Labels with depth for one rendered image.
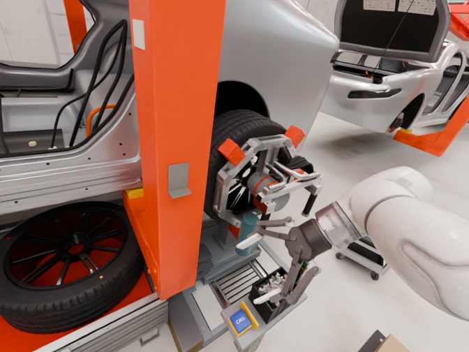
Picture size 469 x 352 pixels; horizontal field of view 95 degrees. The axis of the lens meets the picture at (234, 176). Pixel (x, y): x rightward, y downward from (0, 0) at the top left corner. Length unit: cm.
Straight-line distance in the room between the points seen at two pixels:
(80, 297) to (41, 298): 14
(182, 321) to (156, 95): 124
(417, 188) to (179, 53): 53
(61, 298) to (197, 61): 105
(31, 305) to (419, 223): 126
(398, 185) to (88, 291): 116
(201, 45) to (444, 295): 56
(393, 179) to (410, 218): 13
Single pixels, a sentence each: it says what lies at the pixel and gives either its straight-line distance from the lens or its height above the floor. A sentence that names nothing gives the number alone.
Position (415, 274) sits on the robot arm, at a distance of 36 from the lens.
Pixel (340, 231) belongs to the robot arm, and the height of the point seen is 121.
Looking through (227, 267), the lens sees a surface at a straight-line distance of 163.
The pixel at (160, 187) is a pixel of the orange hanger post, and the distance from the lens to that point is 63.
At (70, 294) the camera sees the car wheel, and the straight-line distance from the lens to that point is 122.
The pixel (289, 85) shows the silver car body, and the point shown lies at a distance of 157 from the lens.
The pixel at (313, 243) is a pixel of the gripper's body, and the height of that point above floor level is 116.
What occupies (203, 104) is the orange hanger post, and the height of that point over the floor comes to 134.
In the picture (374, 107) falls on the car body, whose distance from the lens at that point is 347.
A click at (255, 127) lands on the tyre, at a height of 116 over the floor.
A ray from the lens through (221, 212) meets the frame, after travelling 110.
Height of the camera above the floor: 149
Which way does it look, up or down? 32 degrees down
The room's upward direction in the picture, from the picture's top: 11 degrees clockwise
